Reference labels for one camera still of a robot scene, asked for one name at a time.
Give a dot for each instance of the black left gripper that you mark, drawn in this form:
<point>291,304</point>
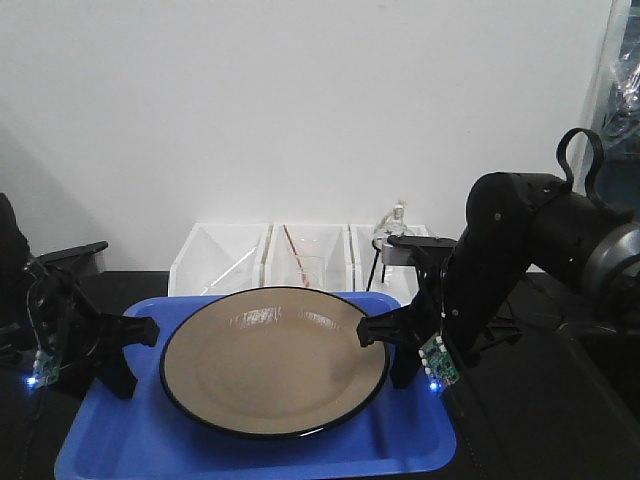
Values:
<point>42,304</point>

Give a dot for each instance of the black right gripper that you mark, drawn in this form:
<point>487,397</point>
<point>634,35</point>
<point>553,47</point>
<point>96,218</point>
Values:
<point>461,288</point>

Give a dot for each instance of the blue plastic tray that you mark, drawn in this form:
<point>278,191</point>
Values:
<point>148,437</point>

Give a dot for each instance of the beige plate with black rim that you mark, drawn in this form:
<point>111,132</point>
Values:
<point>273,362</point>

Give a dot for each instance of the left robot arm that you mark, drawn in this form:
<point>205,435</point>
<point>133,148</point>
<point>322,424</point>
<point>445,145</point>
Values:
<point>45,311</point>

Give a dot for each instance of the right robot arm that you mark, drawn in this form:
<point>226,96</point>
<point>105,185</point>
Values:
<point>513,221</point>

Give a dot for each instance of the green right circuit board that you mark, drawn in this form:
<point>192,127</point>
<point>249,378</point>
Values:
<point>438,364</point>

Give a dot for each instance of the green circuit board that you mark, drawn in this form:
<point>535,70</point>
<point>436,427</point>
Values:
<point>438,364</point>
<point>46,367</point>

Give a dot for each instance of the right white storage bin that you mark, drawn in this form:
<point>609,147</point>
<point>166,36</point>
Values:
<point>399,282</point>

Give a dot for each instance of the white storage bin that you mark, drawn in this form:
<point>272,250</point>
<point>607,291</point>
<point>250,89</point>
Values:
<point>209,249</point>
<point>399,282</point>
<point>279,267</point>

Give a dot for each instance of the green left circuit board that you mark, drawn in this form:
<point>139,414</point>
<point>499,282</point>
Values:
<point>46,367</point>

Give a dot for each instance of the clear glass stirring rod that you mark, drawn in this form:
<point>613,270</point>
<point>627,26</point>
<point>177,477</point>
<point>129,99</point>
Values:
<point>238,276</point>

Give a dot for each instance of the round glass flask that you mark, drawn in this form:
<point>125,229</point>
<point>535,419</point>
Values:
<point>392,224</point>

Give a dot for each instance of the red glass thermometer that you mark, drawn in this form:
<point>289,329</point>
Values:
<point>302,271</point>

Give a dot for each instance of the middle white storage bin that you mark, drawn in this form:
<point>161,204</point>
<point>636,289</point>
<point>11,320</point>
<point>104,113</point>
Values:
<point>279,267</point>

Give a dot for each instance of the clear glass beaker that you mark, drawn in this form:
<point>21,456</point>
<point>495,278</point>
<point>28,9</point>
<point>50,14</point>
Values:
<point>313,263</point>

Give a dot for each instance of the left white storage bin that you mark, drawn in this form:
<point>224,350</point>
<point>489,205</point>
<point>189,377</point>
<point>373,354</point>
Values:
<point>209,249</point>

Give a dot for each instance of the clear plastic bag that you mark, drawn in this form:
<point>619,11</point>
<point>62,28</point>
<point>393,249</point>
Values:
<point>618,113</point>

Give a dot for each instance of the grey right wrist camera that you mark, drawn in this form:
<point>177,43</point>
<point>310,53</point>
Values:
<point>397,255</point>

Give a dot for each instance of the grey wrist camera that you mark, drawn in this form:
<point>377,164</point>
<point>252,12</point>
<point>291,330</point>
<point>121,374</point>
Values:
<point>87,259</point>
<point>397,255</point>

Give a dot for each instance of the black wire tripod stand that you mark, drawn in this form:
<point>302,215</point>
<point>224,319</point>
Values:
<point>375,265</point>

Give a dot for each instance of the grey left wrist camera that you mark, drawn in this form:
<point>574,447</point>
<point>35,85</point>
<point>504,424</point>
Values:
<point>87,259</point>

